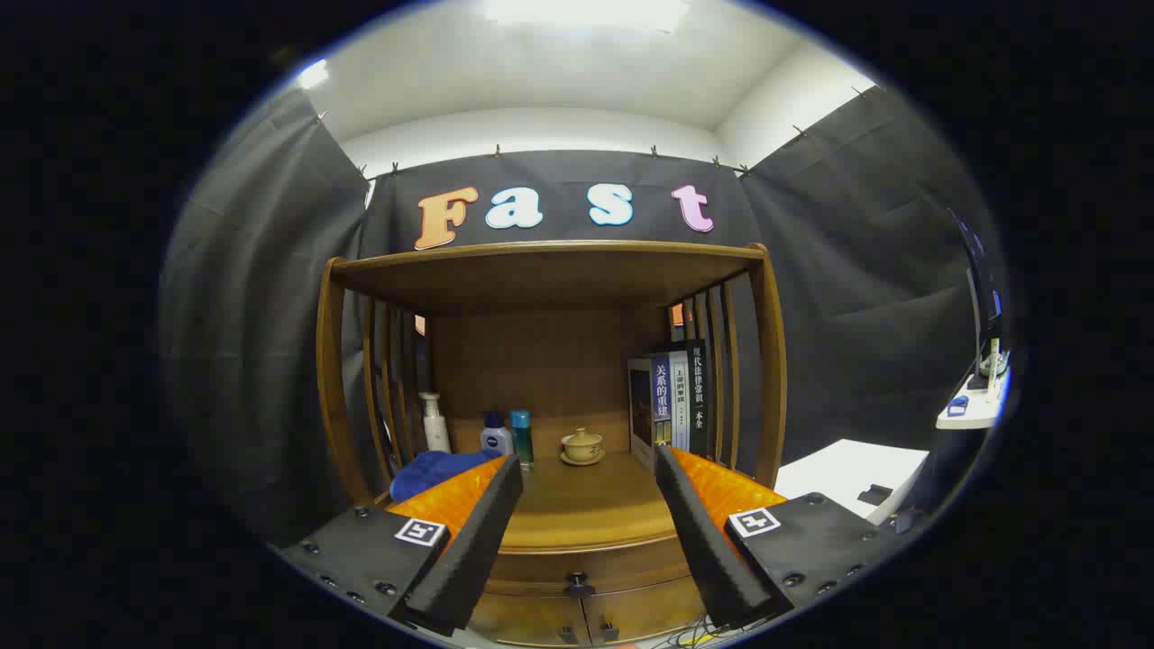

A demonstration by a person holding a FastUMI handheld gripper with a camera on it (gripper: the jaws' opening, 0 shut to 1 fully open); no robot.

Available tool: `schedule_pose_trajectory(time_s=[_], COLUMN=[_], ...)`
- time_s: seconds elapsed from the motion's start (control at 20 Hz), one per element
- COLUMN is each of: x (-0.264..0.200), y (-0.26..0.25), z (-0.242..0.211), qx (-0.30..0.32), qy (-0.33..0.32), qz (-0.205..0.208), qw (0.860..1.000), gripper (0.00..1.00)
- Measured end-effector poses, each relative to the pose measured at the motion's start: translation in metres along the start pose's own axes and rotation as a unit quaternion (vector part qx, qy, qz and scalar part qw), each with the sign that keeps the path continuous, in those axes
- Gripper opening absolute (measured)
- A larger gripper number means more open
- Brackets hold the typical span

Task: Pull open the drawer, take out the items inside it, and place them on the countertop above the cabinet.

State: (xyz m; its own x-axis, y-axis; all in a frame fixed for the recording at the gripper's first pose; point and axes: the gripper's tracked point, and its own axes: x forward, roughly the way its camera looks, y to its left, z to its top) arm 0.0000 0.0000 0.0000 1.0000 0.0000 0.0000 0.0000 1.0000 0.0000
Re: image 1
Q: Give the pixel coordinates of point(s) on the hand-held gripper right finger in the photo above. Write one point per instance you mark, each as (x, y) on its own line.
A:
(708, 550)

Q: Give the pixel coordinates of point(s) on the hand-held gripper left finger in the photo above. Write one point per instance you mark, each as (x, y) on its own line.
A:
(469, 550)

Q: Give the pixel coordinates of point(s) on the wooden drawer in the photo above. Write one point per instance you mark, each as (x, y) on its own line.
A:
(613, 554)

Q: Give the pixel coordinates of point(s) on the wooden cabinet door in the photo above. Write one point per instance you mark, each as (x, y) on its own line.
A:
(532, 622)
(640, 608)

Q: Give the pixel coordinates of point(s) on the wooden countertop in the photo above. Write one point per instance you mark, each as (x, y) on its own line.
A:
(586, 505)

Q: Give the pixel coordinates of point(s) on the wooden cabinet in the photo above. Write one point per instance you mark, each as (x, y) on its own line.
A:
(541, 275)

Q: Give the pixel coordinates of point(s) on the blue towel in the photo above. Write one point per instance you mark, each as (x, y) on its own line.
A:
(433, 470)

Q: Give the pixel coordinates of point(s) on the white bottle with blue cap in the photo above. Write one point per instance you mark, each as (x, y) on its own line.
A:
(496, 440)

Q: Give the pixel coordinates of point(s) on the white pump bottle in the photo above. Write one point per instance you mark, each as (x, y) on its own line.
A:
(435, 431)

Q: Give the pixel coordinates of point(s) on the teal spray can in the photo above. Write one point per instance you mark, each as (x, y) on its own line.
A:
(521, 437)

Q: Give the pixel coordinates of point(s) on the beige saucer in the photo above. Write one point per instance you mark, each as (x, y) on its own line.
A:
(570, 460)

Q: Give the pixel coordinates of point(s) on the book with black spine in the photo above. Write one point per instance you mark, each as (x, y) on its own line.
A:
(698, 397)

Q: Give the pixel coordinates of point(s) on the white box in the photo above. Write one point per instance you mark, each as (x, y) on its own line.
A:
(838, 469)

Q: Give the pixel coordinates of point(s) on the beige lidded teacup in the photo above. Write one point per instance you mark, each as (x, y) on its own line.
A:
(582, 443)

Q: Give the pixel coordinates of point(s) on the book with blue white spine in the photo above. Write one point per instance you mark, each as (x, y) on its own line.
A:
(642, 406)

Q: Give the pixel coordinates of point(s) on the small black object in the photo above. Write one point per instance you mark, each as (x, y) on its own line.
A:
(874, 494)

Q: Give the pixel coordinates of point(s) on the small blue object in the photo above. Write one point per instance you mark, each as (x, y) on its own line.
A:
(957, 406)

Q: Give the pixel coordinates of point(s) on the black backdrop cloth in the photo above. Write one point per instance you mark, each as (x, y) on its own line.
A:
(856, 297)

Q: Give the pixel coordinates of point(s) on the white side table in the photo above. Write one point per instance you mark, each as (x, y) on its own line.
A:
(969, 416)

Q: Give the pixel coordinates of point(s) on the computer monitor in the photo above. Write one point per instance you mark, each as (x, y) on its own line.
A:
(983, 288)

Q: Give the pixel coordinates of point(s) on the ceiling light panel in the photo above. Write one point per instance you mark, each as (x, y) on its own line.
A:
(586, 13)

